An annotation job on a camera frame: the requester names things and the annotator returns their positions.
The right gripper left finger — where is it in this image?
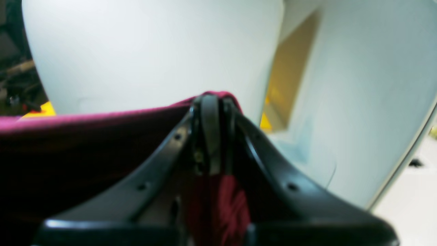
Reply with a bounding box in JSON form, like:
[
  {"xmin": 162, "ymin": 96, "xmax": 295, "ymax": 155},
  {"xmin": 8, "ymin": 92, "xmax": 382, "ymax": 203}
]
[{"xmin": 33, "ymin": 95, "xmax": 221, "ymax": 246}]

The white bin at corner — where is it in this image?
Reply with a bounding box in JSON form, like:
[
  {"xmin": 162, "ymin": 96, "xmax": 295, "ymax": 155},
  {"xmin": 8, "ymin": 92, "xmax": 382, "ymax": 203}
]
[{"xmin": 263, "ymin": 0, "xmax": 436, "ymax": 209}]

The dark red t-shirt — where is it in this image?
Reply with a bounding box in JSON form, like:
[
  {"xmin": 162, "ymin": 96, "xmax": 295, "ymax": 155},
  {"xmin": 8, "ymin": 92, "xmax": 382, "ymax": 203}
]
[{"xmin": 0, "ymin": 97, "xmax": 250, "ymax": 246}]

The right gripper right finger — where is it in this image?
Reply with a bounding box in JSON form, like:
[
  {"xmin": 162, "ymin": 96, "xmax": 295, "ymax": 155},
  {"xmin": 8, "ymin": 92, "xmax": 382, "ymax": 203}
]
[{"xmin": 221, "ymin": 98, "xmax": 400, "ymax": 246}]

